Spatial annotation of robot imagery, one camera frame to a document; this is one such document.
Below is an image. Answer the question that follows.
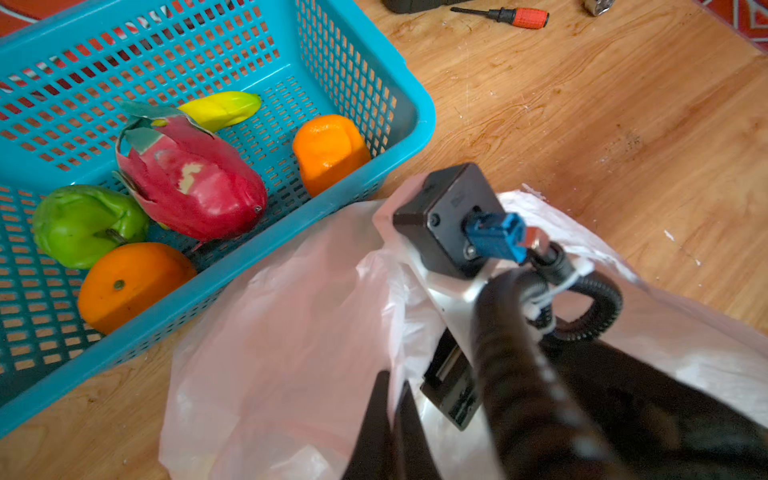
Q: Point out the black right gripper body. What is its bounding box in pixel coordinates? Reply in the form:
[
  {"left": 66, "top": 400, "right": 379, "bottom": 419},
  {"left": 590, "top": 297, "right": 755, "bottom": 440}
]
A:
[{"left": 540, "top": 341, "right": 767, "bottom": 479}]

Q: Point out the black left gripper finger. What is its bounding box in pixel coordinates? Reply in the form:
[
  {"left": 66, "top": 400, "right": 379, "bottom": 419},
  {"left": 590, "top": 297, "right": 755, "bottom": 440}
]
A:
[{"left": 342, "top": 371, "right": 441, "bottom": 479}]

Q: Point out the white plastic bag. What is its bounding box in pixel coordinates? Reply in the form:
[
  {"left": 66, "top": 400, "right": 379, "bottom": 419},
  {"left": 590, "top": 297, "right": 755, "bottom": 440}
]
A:
[{"left": 159, "top": 175, "right": 767, "bottom": 479}]

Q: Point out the orange fruit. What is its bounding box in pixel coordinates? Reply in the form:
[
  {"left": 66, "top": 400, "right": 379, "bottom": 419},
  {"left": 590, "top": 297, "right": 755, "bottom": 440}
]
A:
[
  {"left": 292, "top": 115, "right": 372, "bottom": 197},
  {"left": 77, "top": 242, "right": 197, "bottom": 335}
]

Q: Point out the red dragon fruit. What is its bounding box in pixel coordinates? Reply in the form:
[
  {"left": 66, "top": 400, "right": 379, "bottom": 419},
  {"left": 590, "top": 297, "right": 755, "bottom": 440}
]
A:
[{"left": 114, "top": 100, "right": 268, "bottom": 243}]

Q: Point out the green pear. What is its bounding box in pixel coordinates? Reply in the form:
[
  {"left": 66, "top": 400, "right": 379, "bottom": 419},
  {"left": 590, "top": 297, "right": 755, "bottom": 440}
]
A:
[{"left": 32, "top": 185, "right": 150, "bottom": 270}]

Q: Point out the yellow banana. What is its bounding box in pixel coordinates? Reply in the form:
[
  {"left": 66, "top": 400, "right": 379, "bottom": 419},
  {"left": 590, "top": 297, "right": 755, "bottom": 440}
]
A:
[{"left": 178, "top": 91, "right": 262, "bottom": 132}]

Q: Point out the chrome socket bit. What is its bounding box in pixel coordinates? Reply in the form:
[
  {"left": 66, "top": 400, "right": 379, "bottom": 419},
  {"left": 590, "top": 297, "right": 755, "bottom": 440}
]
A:
[{"left": 583, "top": 0, "right": 615, "bottom": 17}]

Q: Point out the black plastic tool case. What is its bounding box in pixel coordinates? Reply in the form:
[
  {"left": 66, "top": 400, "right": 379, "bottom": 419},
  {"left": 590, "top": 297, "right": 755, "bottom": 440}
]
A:
[{"left": 382, "top": 0, "right": 464, "bottom": 14}]

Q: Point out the teal plastic basket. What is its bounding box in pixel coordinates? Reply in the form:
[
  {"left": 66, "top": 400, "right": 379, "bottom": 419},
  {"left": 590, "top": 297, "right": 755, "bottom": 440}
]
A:
[{"left": 1, "top": 1, "right": 436, "bottom": 434}]

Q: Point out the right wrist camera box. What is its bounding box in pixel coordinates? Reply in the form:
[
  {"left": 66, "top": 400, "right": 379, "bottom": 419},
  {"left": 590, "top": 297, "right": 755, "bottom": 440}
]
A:
[{"left": 392, "top": 163, "right": 528, "bottom": 431}]

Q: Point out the red handled screwdriver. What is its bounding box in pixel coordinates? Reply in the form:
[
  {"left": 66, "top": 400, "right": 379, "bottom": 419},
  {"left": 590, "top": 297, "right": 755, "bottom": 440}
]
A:
[{"left": 450, "top": 7, "right": 550, "bottom": 30}]

